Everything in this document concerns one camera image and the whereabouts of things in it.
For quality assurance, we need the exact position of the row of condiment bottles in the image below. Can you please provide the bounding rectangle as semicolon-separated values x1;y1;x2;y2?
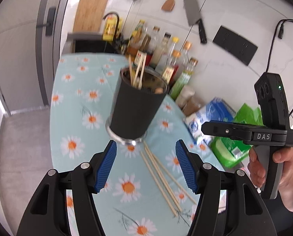
125;20;198;99

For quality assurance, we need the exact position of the dark kitchen sink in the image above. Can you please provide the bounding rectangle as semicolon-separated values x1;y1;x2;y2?
68;32;122;54

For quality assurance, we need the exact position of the pile of wooden chopsticks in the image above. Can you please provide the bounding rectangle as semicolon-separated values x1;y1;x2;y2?
140;141;198;217

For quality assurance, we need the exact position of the wooden cutting board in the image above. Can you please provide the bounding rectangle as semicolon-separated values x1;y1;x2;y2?
73;0;109;33

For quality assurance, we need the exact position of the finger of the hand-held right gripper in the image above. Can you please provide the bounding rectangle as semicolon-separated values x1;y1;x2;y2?
201;120;254;145

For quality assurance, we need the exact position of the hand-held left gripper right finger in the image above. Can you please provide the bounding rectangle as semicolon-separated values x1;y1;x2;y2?
175;140;271;236

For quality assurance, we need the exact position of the black faucet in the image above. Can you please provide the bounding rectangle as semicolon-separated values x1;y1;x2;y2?
103;12;120;52

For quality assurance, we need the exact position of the black power cable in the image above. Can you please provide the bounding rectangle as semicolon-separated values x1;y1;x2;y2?
266;19;293;118

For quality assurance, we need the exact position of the clear spice jar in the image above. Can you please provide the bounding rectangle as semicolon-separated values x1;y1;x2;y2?
175;86;195;109
183;96;206;116

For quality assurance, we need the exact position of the green sugar bag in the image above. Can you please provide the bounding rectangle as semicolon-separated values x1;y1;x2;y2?
210;103;263;168

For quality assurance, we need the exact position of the steel cleaver with black handle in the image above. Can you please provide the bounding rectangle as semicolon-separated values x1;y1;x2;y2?
183;0;208;44

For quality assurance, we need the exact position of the yellow oil jug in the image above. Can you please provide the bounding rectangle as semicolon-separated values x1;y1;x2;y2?
102;17;123;41

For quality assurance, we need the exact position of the daisy print tablecloth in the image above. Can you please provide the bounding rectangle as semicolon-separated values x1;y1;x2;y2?
49;53;225;236

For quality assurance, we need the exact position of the wooden chopstick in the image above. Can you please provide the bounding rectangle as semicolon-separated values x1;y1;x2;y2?
133;65;141;87
140;53;147;88
136;53;145;88

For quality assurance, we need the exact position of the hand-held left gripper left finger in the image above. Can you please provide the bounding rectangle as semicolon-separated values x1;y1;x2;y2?
16;140;118;236

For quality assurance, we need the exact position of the person's right hand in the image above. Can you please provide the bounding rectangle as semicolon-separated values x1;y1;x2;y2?
248;145;293;213

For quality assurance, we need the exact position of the black cylindrical utensil holder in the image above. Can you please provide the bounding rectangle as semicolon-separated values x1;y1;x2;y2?
106;67;170;145

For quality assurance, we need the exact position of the black wall outlet panel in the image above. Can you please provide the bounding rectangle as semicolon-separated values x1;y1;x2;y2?
212;25;258;66

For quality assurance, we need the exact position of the black door handle lock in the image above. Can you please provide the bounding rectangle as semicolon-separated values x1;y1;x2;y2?
36;7;56;36

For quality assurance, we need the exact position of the grey door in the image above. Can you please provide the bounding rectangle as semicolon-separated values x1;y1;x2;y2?
0;0;75;115

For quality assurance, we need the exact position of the white and blue salt bag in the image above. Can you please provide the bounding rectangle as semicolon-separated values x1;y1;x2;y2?
184;97;236;145

